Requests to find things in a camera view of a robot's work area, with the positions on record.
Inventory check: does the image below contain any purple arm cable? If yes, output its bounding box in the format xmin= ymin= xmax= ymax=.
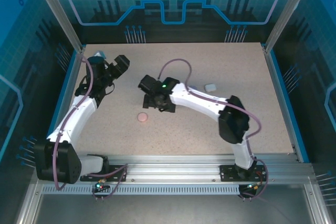
xmin=159 ymin=58 xmax=270 ymax=199
xmin=52 ymin=56 xmax=129 ymax=199

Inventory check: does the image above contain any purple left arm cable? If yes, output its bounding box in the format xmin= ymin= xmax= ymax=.
xmin=52 ymin=56 xmax=129 ymax=199

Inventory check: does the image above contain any aluminium frame post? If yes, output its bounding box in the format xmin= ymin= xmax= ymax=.
xmin=29 ymin=0 xmax=86 ymax=53
xmin=264 ymin=0 xmax=317 ymax=54

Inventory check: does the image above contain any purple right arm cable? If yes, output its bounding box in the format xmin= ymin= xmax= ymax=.
xmin=159 ymin=58 xmax=270 ymax=199

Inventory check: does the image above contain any long aluminium mounting rail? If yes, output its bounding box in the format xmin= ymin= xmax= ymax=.
xmin=34 ymin=154 xmax=314 ymax=183

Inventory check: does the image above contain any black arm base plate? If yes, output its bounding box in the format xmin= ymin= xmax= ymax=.
xmin=219 ymin=165 xmax=268 ymax=182
xmin=80 ymin=165 xmax=129 ymax=182

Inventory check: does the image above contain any slotted metal strip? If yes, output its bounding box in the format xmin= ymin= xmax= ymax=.
xmin=41 ymin=185 xmax=241 ymax=196

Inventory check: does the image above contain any aluminium table side rail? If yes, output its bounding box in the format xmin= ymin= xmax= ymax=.
xmin=262 ymin=44 xmax=309 ymax=163
xmin=47 ymin=45 xmax=86 ymax=141

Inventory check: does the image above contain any small LED connector board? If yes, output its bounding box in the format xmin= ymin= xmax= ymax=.
xmin=91 ymin=179 xmax=111 ymax=194
xmin=239 ymin=182 xmax=263 ymax=198

